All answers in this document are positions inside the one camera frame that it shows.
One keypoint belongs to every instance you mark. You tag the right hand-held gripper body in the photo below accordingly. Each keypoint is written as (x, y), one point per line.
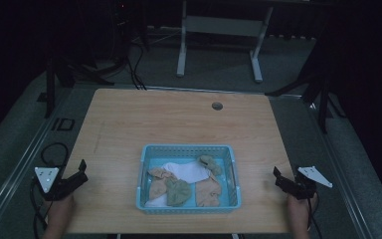
(303, 189)

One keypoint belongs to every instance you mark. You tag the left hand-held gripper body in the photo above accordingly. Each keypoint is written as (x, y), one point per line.
(47, 177)

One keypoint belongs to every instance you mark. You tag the person's right hand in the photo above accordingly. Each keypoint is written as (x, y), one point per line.
(299, 212)

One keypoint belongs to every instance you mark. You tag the person's left hand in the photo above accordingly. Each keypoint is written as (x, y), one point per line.
(60, 212)

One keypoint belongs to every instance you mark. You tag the light blue plastic basket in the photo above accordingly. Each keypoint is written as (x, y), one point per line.
(232, 195)

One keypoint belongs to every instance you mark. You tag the small green sock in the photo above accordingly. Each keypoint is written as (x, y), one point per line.
(210, 163)

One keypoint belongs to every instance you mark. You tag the flat beige sock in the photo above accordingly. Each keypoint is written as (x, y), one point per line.
(208, 194)

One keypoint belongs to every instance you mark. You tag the crumpled beige sock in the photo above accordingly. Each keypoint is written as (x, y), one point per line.
(157, 186)

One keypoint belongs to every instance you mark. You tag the small white sock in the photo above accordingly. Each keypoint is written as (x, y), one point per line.
(155, 202)

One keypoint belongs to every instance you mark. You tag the black metal stand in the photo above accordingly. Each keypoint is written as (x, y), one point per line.
(50, 89)
(323, 106)

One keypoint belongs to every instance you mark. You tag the large white sock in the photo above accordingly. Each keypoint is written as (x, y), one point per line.
(189, 172)

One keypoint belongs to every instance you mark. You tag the round grey table grommet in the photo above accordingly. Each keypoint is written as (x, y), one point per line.
(217, 106)

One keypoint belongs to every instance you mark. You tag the large green sock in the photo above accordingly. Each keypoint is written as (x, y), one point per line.
(178, 193)

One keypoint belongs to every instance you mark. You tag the white metal table frame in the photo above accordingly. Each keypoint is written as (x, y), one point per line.
(224, 26)

